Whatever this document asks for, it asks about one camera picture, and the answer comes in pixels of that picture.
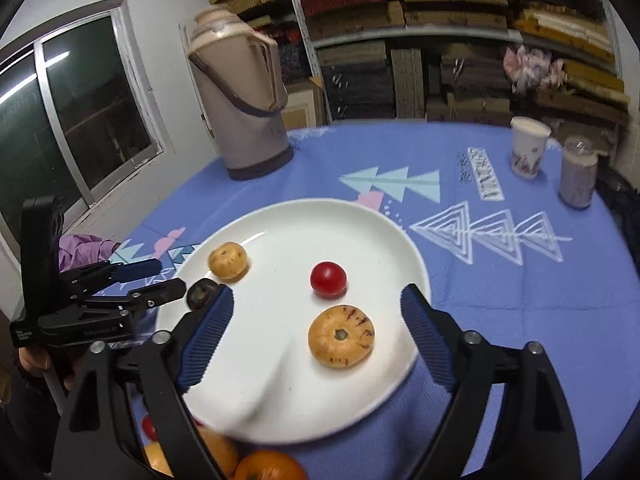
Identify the sliding glass window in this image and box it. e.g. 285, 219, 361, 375
0, 0, 176, 261

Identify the purple cloth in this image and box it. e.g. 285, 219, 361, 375
59, 234, 121, 273

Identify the blue printed tablecloth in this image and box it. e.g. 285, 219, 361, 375
102, 122, 636, 480

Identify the large orange tangerine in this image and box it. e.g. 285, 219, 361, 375
234, 450, 310, 480

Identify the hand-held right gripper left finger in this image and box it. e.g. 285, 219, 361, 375
52, 285, 236, 480

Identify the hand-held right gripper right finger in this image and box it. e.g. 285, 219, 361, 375
400, 282, 583, 480

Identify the small yellow pepino melon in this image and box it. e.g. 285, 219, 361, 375
208, 242, 250, 282

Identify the white oval plate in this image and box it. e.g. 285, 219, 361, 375
156, 199, 432, 445

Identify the person's left hand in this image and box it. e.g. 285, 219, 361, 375
14, 346, 83, 393

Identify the dark cloth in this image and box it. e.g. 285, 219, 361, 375
595, 165, 640, 271

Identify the cardboard box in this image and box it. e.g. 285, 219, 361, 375
284, 77, 326, 131

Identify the stack of brown boards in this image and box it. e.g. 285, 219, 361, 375
287, 0, 630, 126

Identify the person's dark jacket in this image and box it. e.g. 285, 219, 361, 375
0, 350, 71, 480

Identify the yellow orange tangerine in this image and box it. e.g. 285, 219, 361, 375
197, 427, 241, 478

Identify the small dark round fruit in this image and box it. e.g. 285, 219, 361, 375
186, 280, 221, 311

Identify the pale beverage can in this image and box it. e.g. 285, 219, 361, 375
559, 136, 599, 209

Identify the pink floral cloth bundle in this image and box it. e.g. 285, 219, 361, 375
502, 44, 566, 93

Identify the greenish yellow tangerine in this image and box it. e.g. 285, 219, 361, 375
144, 442, 173, 478

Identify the speckled yellow pepino melon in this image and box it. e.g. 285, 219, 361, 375
307, 305, 376, 370

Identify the beige thermos flask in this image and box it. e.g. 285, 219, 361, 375
186, 4, 295, 182

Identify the metal storage shelf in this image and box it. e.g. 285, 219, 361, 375
280, 0, 626, 126

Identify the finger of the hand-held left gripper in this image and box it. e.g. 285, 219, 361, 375
75, 280, 187, 318
59, 258, 163, 293

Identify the white paper cup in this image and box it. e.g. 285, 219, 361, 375
510, 116, 552, 180

